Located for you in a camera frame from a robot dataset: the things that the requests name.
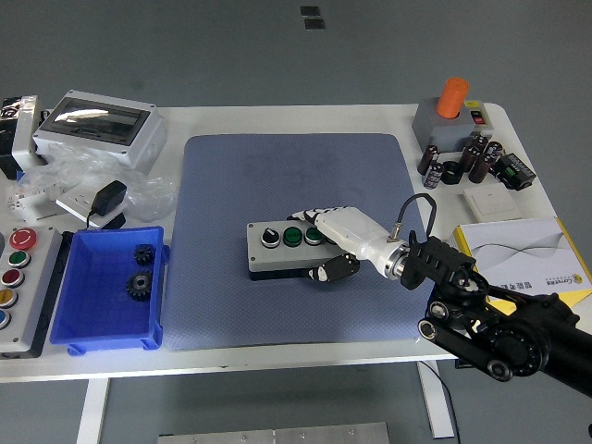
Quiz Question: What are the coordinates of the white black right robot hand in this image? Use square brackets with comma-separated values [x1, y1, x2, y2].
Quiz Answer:
[286, 205, 400, 284]

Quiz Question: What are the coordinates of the grey four-button control box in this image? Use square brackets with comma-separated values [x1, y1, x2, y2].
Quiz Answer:
[245, 216, 358, 282]

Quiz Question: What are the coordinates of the black printed capacitor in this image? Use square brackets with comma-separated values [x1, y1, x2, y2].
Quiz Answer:
[423, 161, 444, 190]

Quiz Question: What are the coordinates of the grey-blue textured mat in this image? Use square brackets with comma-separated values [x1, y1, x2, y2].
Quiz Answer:
[162, 132, 446, 352]

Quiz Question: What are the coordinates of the orange cylinder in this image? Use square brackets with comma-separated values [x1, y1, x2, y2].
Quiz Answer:
[437, 77, 470, 119]

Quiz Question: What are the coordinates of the yellow white cardboard box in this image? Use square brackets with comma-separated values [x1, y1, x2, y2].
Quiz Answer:
[452, 216, 592, 307]

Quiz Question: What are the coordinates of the black terminal module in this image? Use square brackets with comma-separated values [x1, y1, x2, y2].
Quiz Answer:
[492, 153, 537, 191]

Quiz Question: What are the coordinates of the white table leg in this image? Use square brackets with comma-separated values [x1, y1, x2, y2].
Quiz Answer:
[76, 377, 111, 444]
[415, 360, 457, 439]

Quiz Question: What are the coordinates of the clear plastic bag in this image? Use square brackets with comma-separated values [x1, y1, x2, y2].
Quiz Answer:
[18, 141, 179, 223]

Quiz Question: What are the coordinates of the small black gear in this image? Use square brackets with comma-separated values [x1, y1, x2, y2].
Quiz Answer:
[132, 243, 157, 267]

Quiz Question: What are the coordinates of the grey metal plate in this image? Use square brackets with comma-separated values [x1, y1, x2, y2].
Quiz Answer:
[156, 421, 392, 444]

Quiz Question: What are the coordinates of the large black gear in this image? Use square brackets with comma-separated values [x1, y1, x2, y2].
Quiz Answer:
[123, 269, 154, 304]

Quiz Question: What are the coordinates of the black power adapter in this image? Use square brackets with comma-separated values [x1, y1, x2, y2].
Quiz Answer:
[85, 179, 129, 230]

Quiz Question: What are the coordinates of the blue plastic bin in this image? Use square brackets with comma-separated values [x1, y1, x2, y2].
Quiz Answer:
[48, 225, 171, 356]

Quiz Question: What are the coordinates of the white power socket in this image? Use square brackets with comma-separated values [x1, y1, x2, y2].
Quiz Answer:
[55, 187, 126, 230]

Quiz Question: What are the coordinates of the large grey pushbutton station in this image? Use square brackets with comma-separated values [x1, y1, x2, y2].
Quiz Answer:
[0, 226, 73, 360]

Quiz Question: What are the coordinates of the white metal device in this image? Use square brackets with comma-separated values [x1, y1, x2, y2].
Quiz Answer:
[11, 105, 50, 172]

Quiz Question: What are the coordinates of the black ring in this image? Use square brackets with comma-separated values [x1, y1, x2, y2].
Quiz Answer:
[441, 160, 463, 185]

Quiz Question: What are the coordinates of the grey switch box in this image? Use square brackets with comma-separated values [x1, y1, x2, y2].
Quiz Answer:
[411, 97, 494, 154]

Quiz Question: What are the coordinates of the white wall switch plate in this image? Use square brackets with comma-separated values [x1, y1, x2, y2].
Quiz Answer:
[462, 183, 524, 222]

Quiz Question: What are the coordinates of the thin black table cable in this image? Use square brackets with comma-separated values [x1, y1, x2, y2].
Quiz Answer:
[423, 360, 463, 444]

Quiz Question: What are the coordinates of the grey enclosure with clear lid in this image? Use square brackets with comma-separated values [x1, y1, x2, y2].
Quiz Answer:
[31, 90, 167, 171]

